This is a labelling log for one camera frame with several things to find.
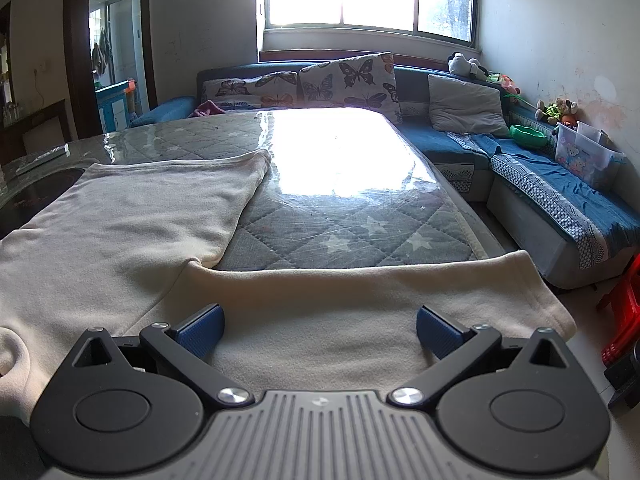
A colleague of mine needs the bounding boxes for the long butterfly print cushion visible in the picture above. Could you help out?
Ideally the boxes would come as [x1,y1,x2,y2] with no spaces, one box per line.
[202,71,301,111]

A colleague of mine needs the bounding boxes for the brown and green plush toys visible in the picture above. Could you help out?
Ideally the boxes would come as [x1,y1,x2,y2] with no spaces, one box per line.
[535,97,580,127]

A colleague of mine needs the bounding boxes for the panda plush toy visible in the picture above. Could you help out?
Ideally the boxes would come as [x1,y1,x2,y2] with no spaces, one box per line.
[446,51,488,81]

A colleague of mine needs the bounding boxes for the dark wooden furniture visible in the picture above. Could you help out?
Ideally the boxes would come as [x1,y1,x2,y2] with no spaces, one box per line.
[0,100,73,166]

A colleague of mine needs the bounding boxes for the grey quilted star table cover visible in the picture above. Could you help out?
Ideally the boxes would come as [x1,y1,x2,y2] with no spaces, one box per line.
[0,107,501,271]

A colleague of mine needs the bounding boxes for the pink plush toy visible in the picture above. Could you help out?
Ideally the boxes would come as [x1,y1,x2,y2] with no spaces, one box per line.
[487,74,521,96]

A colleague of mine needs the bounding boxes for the blue corner sofa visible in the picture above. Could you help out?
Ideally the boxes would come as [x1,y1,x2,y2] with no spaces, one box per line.
[127,60,640,291]

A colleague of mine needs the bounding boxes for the cream fleece pants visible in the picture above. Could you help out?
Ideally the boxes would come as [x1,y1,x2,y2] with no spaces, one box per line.
[0,149,578,418]

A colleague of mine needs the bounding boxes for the pink crumpled cloth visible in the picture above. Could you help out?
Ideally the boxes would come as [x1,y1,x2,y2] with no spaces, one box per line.
[190,100,226,118]

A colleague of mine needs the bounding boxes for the blue sofa sheet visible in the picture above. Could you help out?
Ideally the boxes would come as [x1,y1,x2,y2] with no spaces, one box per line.
[472,132,640,261]

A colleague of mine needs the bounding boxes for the light blue toy cabinet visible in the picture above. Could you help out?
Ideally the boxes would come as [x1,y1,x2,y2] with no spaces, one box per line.
[95,79,137,133]

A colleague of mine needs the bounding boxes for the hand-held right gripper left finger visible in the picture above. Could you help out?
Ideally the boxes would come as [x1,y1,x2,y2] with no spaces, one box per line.
[70,303,253,407]

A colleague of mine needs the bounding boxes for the plain grey cushion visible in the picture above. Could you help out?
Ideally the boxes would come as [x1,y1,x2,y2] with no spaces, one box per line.
[427,74,511,138]

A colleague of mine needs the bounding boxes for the black object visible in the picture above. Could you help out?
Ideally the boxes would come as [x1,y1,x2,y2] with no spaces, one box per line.
[602,340,640,416]

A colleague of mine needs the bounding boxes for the clear plastic storage box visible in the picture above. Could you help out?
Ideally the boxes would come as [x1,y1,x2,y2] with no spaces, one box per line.
[554,121,626,191]

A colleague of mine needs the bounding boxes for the square butterfly print cushion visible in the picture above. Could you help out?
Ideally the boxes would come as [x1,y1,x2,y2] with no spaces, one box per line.
[299,52,403,123]

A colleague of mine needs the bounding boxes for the dark brown door frame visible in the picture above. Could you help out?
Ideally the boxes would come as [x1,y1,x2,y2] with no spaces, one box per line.
[64,0,158,143]

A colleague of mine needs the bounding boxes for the red plastic stool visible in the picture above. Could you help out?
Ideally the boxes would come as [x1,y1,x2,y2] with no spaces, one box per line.
[597,255,640,366]

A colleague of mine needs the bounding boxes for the round black induction cooktop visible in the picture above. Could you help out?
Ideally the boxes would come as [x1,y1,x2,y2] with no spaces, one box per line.
[0,167,86,241]

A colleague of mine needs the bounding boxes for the green plastic bowl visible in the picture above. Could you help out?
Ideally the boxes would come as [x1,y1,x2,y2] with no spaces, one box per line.
[509,124,549,148]

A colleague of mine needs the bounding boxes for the hanging grey clothes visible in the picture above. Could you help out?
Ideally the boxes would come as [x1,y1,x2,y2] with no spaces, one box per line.
[91,27,113,76]

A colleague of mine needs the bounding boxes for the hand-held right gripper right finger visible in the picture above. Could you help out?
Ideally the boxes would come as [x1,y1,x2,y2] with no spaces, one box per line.
[389,305,581,406]

